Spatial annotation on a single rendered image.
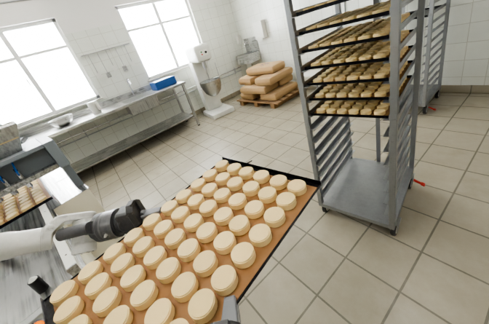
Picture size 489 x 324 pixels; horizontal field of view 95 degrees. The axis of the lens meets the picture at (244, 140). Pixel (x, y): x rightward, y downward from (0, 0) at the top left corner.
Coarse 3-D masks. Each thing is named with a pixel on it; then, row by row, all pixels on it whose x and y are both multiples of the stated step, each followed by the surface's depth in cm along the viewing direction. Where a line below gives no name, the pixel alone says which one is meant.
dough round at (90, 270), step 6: (90, 264) 55; (96, 264) 54; (102, 264) 56; (84, 270) 54; (90, 270) 53; (96, 270) 53; (102, 270) 54; (78, 276) 53; (84, 276) 52; (90, 276) 52; (84, 282) 52
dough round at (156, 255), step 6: (156, 246) 54; (150, 252) 53; (156, 252) 53; (162, 252) 52; (144, 258) 52; (150, 258) 51; (156, 258) 51; (162, 258) 51; (150, 264) 50; (156, 264) 50
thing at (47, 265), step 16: (32, 224) 116; (32, 256) 93; (48, 256) 90; (80, 256) 85; (0, 272) 90; (16, 272) 87; (32, 272) 85; (48, 272) 83; (64, 272) 80; (0, 288) 82; (16, 288) 80; (32, 288) 73; (48, 288) 76; (0, 304) 76; (16, 304) 74; (32, 304) 72; (0, 320) 70; (16, 320) 68
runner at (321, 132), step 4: (332, 116) 160; (336, 116) 164; (328, 120) 156; (332, 120) 160; (328, 124) 156; (332, 124) 156; (324, 128) 152; (328, 128) 152; (320, 132) 149; (324, 132) 149; (316, 136) 145; (320, 136) 146; (312, 140) 142; (316, 140) 143
